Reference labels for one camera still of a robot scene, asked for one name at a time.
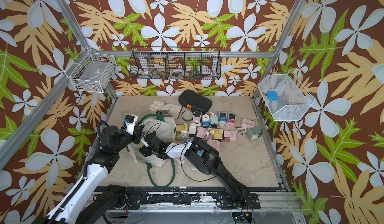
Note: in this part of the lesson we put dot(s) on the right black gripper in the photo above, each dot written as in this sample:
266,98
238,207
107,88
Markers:
144,151

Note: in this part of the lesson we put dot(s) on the cream tote bag green handles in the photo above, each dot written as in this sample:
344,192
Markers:
133,148

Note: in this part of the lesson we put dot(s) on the white pencil sharpener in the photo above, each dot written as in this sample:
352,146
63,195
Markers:
192,129

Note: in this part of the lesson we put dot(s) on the blue pencil sharpener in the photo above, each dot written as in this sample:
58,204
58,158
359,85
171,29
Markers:
206,121
222,118

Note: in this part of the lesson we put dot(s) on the green pencil sharpener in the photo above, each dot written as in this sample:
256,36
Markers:
214,120

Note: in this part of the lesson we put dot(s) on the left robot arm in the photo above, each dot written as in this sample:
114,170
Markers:
72,209

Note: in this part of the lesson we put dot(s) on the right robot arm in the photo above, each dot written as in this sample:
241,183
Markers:
205,159

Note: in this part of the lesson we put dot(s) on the cream work glove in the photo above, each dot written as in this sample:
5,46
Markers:
166,109

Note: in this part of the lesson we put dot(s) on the brown tape roll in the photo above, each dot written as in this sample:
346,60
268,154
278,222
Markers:
187,116

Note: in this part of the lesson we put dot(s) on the black hard case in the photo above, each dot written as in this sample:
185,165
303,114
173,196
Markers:
195,102

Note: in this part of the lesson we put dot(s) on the white tape roll in basket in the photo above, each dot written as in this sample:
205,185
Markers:
177,72

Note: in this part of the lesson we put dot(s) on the blue object in basket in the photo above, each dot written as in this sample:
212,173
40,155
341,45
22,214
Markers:
272,96

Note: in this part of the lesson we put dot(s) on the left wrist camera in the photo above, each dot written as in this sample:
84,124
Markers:
113,139

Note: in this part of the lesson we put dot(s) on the white wire basket left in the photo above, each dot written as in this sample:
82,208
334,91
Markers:
91,71

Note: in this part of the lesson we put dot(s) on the white wire basket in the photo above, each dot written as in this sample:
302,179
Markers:
91,71
294,99

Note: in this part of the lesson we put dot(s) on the black wire basket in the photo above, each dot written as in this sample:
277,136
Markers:
198,63

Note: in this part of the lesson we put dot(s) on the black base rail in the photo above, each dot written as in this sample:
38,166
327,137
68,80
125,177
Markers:
217,196

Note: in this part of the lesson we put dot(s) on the white wire basket right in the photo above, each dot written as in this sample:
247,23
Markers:
294,99

